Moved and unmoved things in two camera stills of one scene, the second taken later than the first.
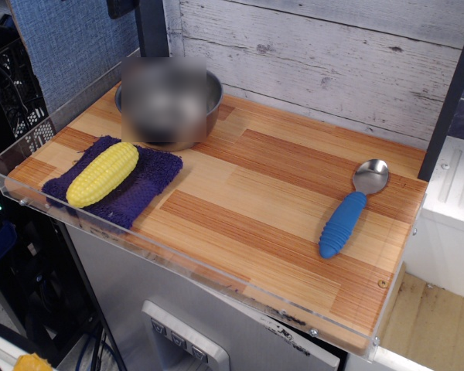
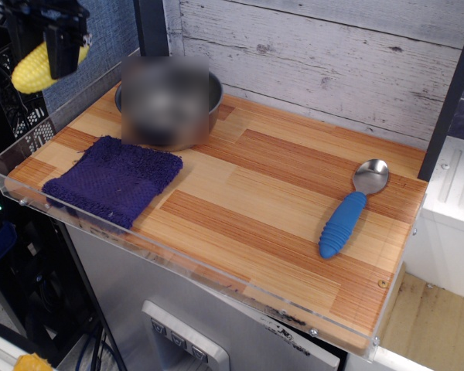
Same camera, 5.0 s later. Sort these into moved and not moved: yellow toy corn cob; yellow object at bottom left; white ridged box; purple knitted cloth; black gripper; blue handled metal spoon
Moved: black gripper; yellow toy corn cob
Not moved: white ridged box; purple knitted cloth; yellow object at bottom left; blue handled metal spoon
